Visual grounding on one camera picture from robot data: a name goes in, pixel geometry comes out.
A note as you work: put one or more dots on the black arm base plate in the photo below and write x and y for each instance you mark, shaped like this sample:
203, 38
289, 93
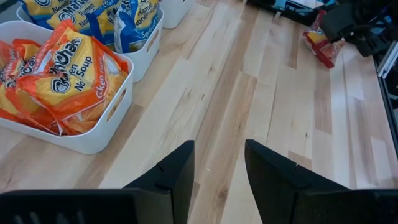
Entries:
292, 15

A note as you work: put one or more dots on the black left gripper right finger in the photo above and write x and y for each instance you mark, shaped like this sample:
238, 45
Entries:
289, 199

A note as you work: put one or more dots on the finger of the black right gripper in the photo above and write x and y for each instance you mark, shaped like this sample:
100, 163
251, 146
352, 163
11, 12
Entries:
339, 23
370, 43

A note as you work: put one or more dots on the white plastic bin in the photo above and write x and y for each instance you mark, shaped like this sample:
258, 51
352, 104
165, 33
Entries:
175, 14
93, 140
143, 62

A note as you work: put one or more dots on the red roast beef ramen pack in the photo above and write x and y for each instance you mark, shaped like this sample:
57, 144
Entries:
321, 49

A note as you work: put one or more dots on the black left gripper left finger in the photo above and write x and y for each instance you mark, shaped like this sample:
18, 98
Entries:
161, 199

